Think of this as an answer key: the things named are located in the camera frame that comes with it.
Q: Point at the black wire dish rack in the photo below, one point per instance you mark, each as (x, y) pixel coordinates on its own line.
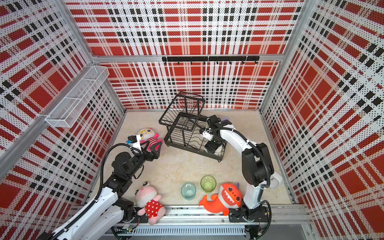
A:
(183, 119)

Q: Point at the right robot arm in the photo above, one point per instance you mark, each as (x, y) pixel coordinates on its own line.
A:
(257, 170)

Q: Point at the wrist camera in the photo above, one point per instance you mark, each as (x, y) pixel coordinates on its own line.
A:
(134, 142)
(206, 134)

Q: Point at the black wall hook rail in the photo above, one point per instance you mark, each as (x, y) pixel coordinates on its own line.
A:
(212, 59)

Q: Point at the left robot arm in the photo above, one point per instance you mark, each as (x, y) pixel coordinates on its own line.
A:
(108, 207)

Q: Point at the white wire wall basket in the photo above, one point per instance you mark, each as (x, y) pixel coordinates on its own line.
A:
(67, 112)

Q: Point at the red shark plush toy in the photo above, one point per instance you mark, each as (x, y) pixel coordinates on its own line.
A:
(229, 197)

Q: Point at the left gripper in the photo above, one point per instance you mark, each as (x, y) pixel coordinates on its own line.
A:
(155, 155)

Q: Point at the teal glass cup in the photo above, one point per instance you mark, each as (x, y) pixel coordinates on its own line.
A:
(188, 191)

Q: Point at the pink bear plush toy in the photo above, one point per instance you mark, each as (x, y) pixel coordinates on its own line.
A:
(148, 200)

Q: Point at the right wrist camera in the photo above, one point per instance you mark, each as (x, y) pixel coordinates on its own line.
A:
(206, 134)

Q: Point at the white square clock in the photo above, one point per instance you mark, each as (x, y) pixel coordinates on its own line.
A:
(275, 180)

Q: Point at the short green glass cup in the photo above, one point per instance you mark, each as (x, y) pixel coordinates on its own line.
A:
(208, 183)

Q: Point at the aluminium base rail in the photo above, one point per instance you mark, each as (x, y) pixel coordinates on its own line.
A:
(181, 220)

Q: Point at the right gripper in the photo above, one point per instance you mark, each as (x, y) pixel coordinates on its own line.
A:
(211, 147)

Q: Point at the yellow pink owl plush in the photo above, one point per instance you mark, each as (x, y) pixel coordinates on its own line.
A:
(149, 135)

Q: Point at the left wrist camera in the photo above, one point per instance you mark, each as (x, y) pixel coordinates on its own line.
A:
(134, 142)

